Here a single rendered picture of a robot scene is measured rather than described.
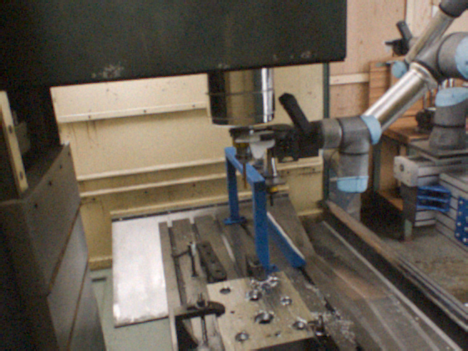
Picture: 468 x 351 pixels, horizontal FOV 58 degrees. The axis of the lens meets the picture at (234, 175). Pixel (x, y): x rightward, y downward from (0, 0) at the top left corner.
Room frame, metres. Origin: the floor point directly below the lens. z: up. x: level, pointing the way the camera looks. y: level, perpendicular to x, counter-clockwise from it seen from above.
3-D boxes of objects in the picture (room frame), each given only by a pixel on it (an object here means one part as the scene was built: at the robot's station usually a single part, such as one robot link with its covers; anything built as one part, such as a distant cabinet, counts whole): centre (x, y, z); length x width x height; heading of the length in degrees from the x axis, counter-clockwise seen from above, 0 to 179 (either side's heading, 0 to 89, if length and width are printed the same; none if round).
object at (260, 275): (1.11, -0.04, 0.97); 0.13 x 0.03 x 0.15; 11
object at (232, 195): (1.67, 0.01, 1.05); 0.10 x 0.05 x 0.30; 101
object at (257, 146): (0.94, -0.05, 1.41); 0.09 x 0.03 x 0.06; 115
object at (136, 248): (1.61, 0.10, 0.75); 0.89 x 0.70 x 0.26; 101
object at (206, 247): (1.25, 0.10, 0.93); 0.26 x 0.05 x 0.06; 16
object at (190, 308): (0.92, 0.12, 0.97); 0.13 x 0.03 x 0.15; 101
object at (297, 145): (1.00, -0.15, 1.40); 0.12 x 0.08 x 0.09; 101
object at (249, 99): (0.97, -0.02, 1.52); 0.16 x 0.16 x 0.12
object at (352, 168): (1.04, -0.30, 1.31); 0.11 x 0.08 x 0.11; 3
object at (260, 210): (1.24, -0.07, 1.05); 0.10 x 0.05 x 0.30; 101
